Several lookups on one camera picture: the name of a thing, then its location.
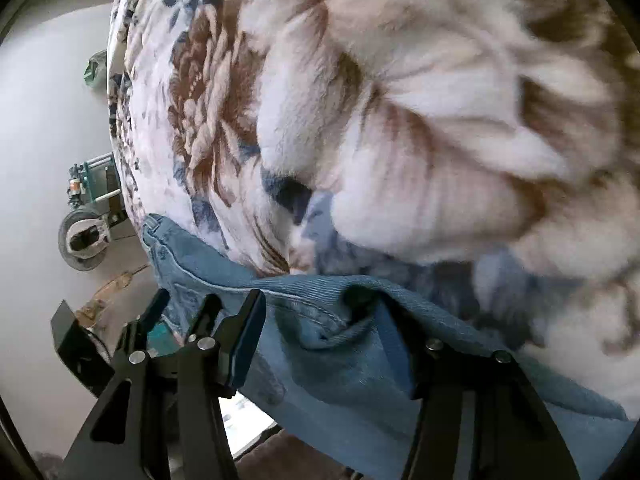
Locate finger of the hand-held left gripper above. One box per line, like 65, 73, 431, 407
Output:
119, 287, 175, 358
50, 299, 117, 399

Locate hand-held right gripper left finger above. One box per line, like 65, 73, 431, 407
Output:
65, 288, 267, 480

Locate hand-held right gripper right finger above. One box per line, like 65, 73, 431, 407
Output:
376, 304, 581, 480

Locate blue denim pants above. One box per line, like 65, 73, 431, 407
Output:
141, 213, 637, 480

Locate brown scrap on floor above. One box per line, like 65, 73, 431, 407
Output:
75, 267, 151, 323

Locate brown rug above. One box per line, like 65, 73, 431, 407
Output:
235, 430, 361, 480

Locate teal metal rack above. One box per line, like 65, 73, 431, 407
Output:
66, 152, 123, 209

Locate floral fleece blanket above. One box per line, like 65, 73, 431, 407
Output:
106, 0, 640, 413

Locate green bag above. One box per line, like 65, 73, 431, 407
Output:
83, 50, 109, 92

